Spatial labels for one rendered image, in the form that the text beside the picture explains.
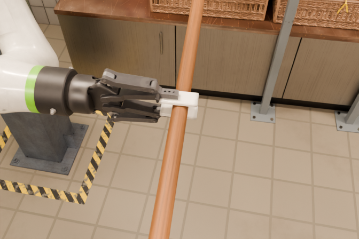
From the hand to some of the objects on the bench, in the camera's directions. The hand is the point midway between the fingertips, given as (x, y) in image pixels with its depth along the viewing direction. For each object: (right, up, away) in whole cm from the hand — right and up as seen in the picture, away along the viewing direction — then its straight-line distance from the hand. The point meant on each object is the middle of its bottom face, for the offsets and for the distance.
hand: (179, 104), depth 72 cm
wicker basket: (+75, +54, +123) cm, 153 cm away
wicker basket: (+16, +60, +128) cm, 142 cm away
